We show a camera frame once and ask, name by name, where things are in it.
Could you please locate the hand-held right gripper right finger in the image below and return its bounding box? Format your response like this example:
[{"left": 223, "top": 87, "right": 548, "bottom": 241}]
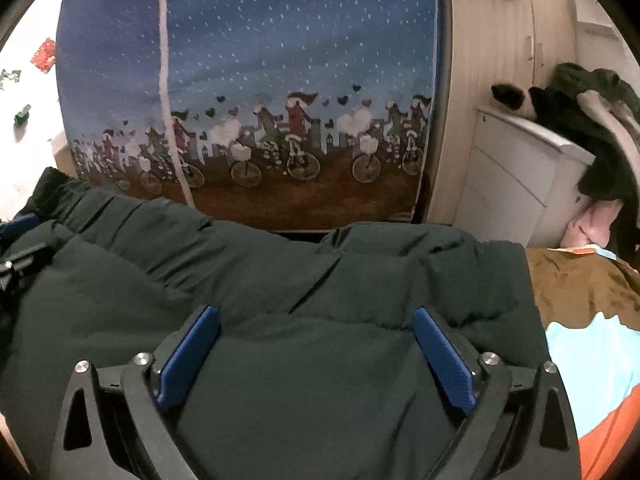
[{"left": 411, "top": 306, "right": 581, "bottom": 480}]

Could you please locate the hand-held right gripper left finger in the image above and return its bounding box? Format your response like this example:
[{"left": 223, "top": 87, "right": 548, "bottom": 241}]
[{"left": 50, "top": 305, "right": 223, "bottom": 480}]

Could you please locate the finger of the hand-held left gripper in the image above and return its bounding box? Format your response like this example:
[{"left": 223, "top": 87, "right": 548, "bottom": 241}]
[{"left": 0, "top": 212, "right": 51, "bottom": 291}]

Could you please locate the dark green padded jacket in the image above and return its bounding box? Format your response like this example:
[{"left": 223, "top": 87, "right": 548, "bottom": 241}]
[{"left": 0, "top": 167, "right": 556, "bottom": 480}]

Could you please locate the pile of dark clothes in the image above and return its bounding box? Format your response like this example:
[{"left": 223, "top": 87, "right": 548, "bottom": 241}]
[{"left": 530, "top": 62, "right": 640, "bottom": 261}]

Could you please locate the brown box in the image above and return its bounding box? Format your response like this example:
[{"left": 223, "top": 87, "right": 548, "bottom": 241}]
[{"left": 52, "top": 142, "right": 76, "bottom": 178}]

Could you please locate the brown cyan orange bedsheet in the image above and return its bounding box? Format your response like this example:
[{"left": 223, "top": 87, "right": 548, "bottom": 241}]
[{"left": 525, "top": 245, "right": 640, "bottom": 480}]

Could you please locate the white drawer cabinet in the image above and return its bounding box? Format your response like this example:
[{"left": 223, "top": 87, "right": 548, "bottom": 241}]
[{"left": 452, "top": 105, "right": 598, "bottom": 248}]

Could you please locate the pink cloth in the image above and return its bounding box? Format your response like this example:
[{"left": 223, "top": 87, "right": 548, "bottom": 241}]
[{"left": 560, "top": 200, "right": 623, "bottom": 251}]

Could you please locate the black and white plush item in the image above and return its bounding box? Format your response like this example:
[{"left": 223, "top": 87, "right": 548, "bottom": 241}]
[{"left": 490, "top": 82, "right": 538, "bottom": 121}]

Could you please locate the light wooden wardrobe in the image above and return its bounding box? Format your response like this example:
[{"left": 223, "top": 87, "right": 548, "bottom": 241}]
[{"left": 425, "top": 0, "right": 581, "bottom": 226}]

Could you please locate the blue printed cyclists cloth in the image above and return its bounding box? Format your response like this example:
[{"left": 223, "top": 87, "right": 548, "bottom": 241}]
[{"left": 55, "top": 0, "right": 441, "bottom": 231}]

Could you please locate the red wall sticker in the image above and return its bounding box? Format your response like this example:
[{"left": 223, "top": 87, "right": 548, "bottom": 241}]
[{"left": 31, "top": 37, "right": 57, "bottom": 73}]

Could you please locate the white hanging cord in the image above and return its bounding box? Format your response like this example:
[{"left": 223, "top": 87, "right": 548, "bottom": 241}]
[{"left": 157, "top": 0, "right": 197, "bottom": 208}]

